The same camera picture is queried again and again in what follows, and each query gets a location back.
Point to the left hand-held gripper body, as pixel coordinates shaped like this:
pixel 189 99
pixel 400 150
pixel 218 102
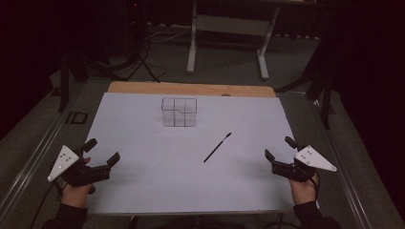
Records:
pixel 63 160

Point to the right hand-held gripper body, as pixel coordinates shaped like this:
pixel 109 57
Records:
pixel 313 159

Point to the thin black pen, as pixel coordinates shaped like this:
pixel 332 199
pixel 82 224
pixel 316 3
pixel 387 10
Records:
pixel 217 147

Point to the clear acrylic organizer box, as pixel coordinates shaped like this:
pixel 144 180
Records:
pixel 179 112

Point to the person's right hand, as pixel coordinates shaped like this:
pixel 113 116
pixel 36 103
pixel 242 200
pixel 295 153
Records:
pixel 304 192

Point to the person's left hand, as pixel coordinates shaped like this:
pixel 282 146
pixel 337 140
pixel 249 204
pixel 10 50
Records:
pixel 75 195

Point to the black stand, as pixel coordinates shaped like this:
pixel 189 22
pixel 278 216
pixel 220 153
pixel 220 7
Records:
pixel 64 82
pixel 325 101

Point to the white table cover sheet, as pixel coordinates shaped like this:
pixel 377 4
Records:
pixel 178 178

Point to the metal floor rail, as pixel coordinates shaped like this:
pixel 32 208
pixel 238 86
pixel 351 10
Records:
pixel 35 159
pixel 340 165

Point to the black rectangular floor frame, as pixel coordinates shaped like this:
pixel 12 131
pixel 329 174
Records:
pixel 76 117

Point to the white metal desk frame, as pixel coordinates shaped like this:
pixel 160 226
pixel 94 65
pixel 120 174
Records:
pixel 229 25

